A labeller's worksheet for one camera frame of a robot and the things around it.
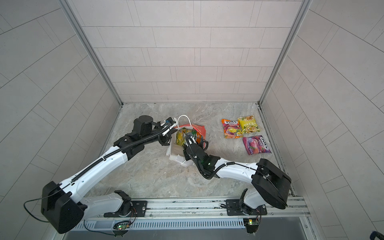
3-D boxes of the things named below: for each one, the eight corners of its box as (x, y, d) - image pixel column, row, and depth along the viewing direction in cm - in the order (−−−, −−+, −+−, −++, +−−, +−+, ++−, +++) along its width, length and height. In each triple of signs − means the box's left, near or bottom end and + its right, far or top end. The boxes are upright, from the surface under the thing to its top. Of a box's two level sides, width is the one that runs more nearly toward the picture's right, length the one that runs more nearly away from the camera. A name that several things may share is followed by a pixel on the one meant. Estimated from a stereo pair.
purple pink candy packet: (247, 155, 91) (249, 152, 89) (242, 139, 98) (244, 136, 96) (268, 153, 92) (271, 150, 90) (262, 137, 99) (264, 135, 97)
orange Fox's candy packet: (223, 138, 99) (224, 135, 96) (221, 122, 108) (222, 119, 105) (241, 138, 99) (242, 135, 96) (238, 122, 108) (239, 119, 105)
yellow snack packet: (242, 133, 101) (243, 129, 98) (237, 119, 109) (239, 115, 105) (257, 133, 102) (259, 129, 98) (252, 119, 110) (254, 114, 106)
